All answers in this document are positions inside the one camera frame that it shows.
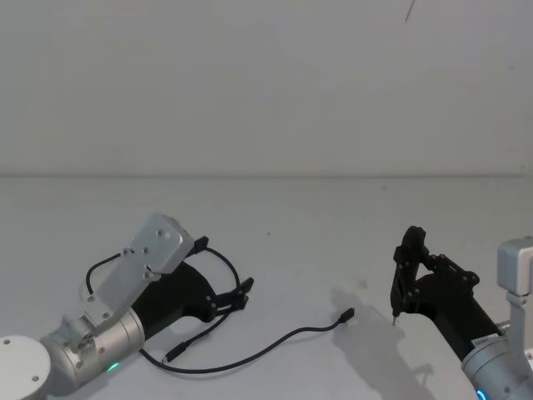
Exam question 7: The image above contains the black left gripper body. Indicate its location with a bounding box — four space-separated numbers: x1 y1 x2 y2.
131 261 221 339

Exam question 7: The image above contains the black camera cable with plug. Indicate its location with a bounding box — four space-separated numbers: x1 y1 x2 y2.
164 235 242 364

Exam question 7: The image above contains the white table cloth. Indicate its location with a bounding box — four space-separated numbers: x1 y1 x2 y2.
0 173 533 400

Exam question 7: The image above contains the short black looped cable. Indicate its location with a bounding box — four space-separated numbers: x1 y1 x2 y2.
85 251 127 302

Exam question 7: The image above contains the long thin black cable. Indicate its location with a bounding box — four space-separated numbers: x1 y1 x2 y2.
139 307 356 374

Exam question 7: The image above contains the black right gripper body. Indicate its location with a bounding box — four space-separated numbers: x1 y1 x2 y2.
405 272 501 363

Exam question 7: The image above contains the plain pale wall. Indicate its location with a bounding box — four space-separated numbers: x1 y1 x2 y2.
0 0 533 178

